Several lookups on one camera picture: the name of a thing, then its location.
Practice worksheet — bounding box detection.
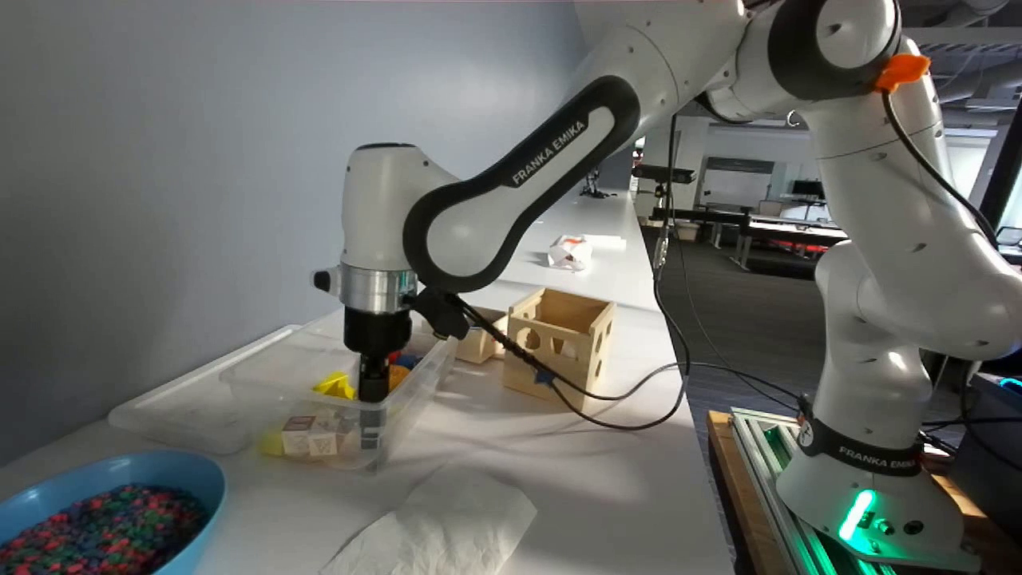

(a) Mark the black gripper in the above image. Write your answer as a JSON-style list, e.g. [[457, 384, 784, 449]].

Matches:
[[342, 306, 417, 405]]

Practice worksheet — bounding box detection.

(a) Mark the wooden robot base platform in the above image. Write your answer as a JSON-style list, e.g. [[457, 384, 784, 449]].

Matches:
[[707, 401, 1022, 575]]

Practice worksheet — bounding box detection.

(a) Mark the clear plastic container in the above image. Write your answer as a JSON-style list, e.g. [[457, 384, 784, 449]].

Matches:
[[216, 316, 463, 471]]

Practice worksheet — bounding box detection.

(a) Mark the clear plastic container lid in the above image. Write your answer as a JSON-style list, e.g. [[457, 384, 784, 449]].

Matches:
[[102, 322, 337, 462]]

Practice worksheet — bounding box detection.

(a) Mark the blue bowl with colourful beads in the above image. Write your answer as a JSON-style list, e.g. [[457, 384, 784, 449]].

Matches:
[[0, 448, 229, 575]]

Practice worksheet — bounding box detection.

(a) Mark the yellow wooden block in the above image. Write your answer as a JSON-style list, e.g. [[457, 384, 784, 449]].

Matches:
[[311, 366, 360, 401]]

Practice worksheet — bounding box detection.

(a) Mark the wooden alphabet cube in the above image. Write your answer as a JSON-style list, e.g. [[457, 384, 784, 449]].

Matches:
[[274, 410, 327, 462], [316, 405, 367, 462]]

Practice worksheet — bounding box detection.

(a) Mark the white cloth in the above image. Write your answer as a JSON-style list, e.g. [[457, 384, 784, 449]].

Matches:
[[316, 461, 542, 575]]

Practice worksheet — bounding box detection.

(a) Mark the wooden shape sorter cube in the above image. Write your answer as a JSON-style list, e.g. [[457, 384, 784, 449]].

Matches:
[[500, 285, 620, 415]]

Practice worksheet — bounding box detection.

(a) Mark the small white printed carton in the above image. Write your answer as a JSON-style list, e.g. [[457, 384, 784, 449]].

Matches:
[[548, 231, 596, 273]]

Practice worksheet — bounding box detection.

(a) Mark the background office desk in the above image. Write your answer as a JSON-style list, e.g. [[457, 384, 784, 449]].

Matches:
[[637, 155, 859, 282]]

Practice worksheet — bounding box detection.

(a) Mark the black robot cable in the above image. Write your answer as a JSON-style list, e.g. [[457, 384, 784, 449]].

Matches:
[[423, 290, 698, 435]]

